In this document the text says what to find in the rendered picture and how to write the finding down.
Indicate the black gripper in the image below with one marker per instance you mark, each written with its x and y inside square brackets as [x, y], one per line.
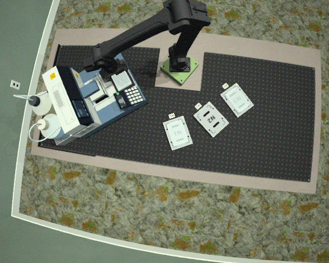
[116, 69]

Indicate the white plastic bottle with dark cap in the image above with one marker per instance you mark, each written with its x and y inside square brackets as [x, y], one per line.
[42, 105]

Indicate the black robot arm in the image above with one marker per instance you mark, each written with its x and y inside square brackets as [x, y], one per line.
[188, 17]

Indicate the blue and white plate washer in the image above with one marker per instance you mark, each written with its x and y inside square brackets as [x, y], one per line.
[85, 104]

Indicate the white microplate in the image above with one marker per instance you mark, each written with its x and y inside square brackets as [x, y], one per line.
[179, 131]
[237, 99]
[121, 80]

